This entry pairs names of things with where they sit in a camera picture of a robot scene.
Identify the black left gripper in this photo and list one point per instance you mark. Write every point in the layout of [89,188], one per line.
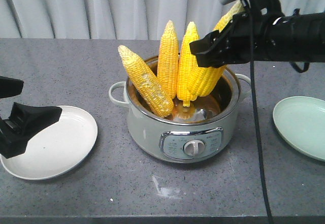
[24,121]

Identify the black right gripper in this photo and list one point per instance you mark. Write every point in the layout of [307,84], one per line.
[243,42]

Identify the bright yellow corn cob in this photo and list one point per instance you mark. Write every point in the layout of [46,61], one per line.
[186,62]

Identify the orange-yellow corn cob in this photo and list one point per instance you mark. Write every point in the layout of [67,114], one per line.
[167,67]

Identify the pale speckled corn cob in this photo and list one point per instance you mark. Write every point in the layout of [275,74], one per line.
[146,82]

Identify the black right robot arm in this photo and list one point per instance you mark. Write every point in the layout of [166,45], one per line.
[296,38]

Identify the white round plate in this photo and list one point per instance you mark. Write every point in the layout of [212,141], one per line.
[56,149]

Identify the green electric cooking pot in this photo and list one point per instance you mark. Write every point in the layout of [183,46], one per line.
[190,134]

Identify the white pleated curtain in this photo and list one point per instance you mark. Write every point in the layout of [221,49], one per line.
[105,19]

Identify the light green round plate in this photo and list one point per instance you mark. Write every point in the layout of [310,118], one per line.
[299,121]

